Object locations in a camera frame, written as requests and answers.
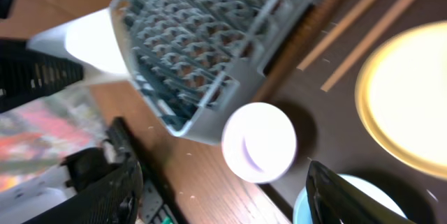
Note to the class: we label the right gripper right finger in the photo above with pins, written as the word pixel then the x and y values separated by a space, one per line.
pixel 333 199

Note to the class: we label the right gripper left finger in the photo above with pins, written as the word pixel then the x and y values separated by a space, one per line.
pixel 106 193

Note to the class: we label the light blue bowl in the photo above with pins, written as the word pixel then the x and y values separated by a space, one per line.
pixel 302 213

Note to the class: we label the white pink bowl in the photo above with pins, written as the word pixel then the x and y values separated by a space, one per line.
pixel 259 143

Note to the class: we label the wooden chopstick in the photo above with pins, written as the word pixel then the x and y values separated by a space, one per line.
pixel 394 12
pixel 335 33

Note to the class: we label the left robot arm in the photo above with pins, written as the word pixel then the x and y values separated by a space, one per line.
pixel 84 51

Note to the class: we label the grey dishwasher rack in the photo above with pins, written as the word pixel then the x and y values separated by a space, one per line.
pixel 195 62

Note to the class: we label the dark brown serving tray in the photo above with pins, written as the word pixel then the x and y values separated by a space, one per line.
pixel 326 122

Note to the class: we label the yellow plate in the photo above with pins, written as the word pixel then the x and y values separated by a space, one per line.
pixel 401 97

